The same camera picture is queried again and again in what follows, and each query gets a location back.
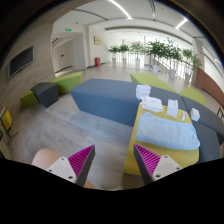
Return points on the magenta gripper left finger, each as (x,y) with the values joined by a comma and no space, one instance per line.
(75,168)

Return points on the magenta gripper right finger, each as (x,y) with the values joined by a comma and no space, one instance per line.
(152,166)

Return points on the light blue towel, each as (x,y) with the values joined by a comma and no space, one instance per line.
(166,133)

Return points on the yellow table cover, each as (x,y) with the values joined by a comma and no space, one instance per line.
(184,158)

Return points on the small white bottle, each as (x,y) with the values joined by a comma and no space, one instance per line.
(183,116)

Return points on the large blue bench sofa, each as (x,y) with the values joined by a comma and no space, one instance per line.
(116,100)

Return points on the stack of white towels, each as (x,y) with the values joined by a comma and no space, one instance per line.
(142,90)

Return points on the dark grey ottoman block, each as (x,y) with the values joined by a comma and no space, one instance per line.
(46,93)

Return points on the yellow sign stand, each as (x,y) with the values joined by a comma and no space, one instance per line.
(6,121)

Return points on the green bench seat left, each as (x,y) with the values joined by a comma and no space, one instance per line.
(65,84)

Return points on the green bench seat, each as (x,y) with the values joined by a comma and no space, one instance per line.
(65,84)
(151,80)

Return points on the green bench seat right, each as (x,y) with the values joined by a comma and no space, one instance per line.
(151,80)

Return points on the red fire extinguisher box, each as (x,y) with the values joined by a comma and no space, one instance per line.
(97,61)

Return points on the potted green plant far right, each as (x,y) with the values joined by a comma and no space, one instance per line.
(191,61)

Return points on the potted green plant large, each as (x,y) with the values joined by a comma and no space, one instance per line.
(168,51)

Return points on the potted green plant left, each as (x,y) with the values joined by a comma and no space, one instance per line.
(113,50)

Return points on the wall mounted black screen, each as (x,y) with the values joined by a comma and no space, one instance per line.
(20,61)

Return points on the framed wall picture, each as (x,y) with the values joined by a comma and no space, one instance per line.
(97,40)

